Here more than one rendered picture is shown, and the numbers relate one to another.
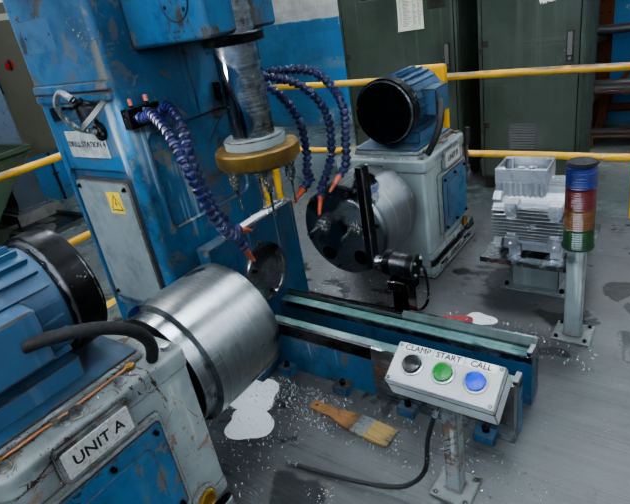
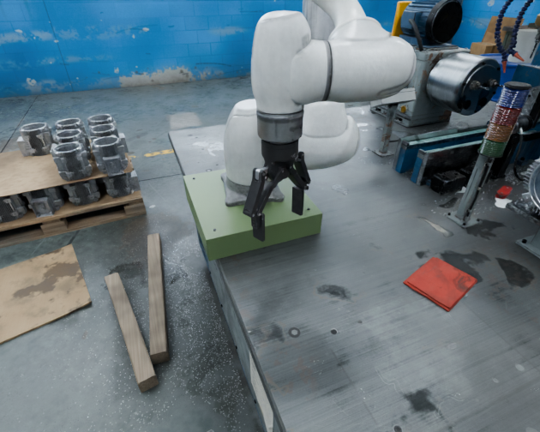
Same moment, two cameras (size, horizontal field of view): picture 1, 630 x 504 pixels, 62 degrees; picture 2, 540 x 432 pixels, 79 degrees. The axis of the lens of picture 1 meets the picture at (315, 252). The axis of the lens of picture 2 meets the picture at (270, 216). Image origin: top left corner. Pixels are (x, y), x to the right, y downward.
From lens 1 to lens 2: 1.84 m
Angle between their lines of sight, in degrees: 96
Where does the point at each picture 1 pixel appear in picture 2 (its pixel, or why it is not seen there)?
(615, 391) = (400, 201)
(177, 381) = (420, 63)
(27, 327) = (412, 15)
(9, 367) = (405, 22)
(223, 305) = (457, 63)
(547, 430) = (392, 176)
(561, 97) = not seen: outside the picture
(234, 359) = (437, 80)
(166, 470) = not seen: hidden behind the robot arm
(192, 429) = (414, 84)
